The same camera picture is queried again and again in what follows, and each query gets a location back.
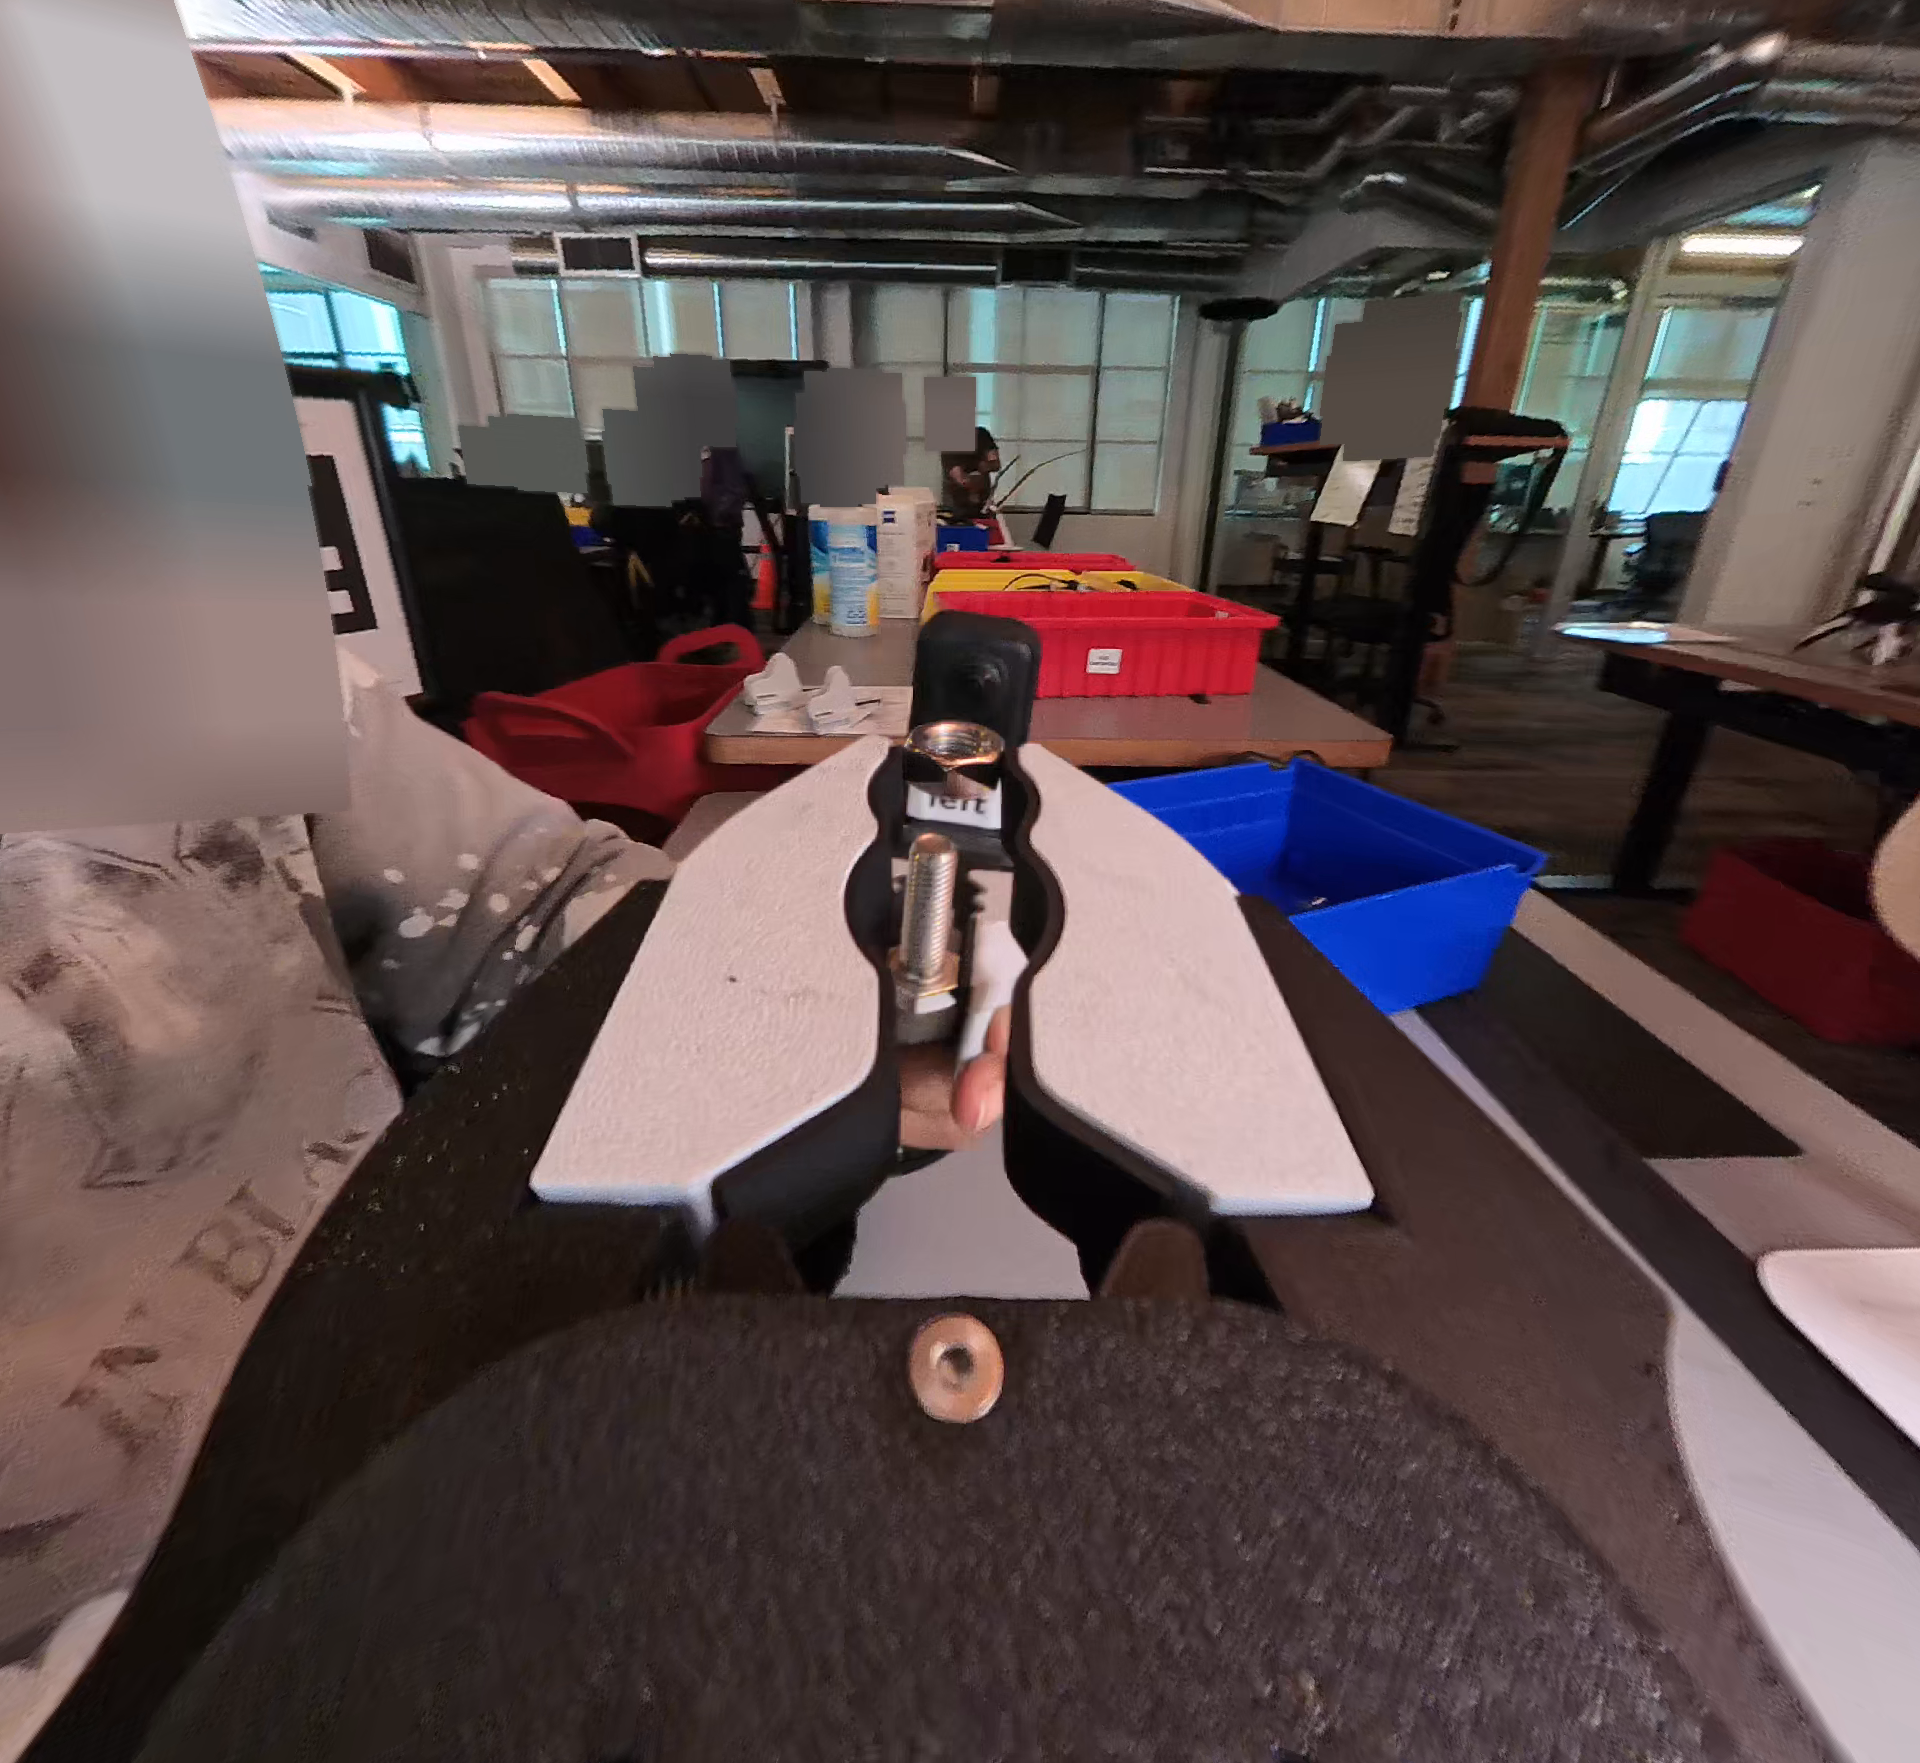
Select black framed marker board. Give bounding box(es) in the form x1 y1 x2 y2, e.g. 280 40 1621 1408
293 399 427 701

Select white cardboard box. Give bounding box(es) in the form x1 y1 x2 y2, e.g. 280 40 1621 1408
872 486 940 619

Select grey table wooden edge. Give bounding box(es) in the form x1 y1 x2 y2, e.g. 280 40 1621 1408
705 615 1394 769

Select instruction sheet stand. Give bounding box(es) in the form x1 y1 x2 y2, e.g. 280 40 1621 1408
1759 804 1920 1442

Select blue plastic bin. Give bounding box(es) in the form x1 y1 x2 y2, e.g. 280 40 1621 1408
1108 757 1550 1014

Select red basket with handle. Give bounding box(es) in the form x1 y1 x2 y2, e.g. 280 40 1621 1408
464 622 789 820

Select black standing desk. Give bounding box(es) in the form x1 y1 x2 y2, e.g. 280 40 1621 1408
1252 405 1567 744

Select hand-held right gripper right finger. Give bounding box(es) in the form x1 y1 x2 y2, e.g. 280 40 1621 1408
1003 739 1378 1216

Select yellow plastic tote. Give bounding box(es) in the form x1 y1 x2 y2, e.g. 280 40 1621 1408
924 566 1202 624

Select red floor box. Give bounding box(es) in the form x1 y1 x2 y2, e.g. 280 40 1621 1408
1679 839 1920 1045

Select blue white wipes canister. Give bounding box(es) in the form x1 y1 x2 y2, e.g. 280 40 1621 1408
809 502 881 635

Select silver steel bolt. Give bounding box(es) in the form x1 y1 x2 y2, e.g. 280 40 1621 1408
886 833 971 1053

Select wooden table black legs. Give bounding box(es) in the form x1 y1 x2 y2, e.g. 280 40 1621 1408
1560 622 1920 895

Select white plastic gripper part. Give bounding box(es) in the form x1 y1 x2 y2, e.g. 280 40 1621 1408
742 654 868 732

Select silver hex nut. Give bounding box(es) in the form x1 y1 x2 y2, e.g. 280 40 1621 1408
903 719 1012 782

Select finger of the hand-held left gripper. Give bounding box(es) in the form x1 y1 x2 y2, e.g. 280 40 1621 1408
953 921 1038 1062

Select person's left hand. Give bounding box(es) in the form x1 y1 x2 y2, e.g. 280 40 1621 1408
897 1047 1016 1153

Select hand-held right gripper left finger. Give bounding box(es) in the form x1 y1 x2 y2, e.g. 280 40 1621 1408
528 735 908 1241

